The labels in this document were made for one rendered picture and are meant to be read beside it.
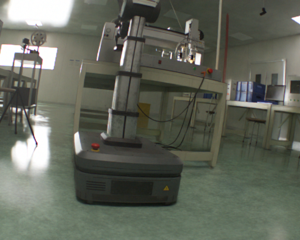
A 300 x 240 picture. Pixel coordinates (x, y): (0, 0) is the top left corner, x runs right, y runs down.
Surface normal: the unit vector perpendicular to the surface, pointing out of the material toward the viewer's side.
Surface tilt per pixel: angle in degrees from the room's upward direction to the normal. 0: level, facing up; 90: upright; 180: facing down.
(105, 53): 90
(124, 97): 90
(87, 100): 90
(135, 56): 90
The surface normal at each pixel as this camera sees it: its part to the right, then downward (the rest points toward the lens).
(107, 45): 0.33, 0.09
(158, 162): 0.33, -0.63
